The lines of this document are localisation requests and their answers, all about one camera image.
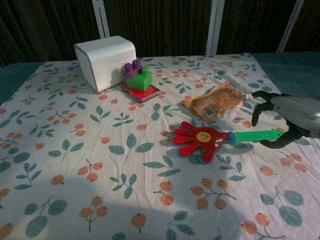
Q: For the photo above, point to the brown crumpled spout pouch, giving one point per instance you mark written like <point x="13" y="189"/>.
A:
<point x="215" y="101"/>

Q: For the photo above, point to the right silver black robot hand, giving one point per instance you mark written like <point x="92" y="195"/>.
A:
<point x="295" y="115"/>

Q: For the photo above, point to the white rounded plastic box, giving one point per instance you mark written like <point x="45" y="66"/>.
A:
<point x="107" y="65"/>

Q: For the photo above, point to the floral leaf print tablecloth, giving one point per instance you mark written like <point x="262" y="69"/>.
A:
<point x="75" y="150"/>

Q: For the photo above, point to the purple toy building block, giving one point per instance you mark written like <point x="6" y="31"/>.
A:
<point x="130" y="70"/>

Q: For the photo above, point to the green toy building block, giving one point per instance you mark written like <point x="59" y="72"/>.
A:
<point x="140" y="82"/>

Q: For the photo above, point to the white partition post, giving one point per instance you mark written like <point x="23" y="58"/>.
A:
<point x="101" y="17"/>
<point x="214" y="25"/>
<point x="291" y="25"/>

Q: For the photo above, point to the red flat stamp pad case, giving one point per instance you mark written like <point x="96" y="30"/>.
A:
<point x="148" y="94"/>

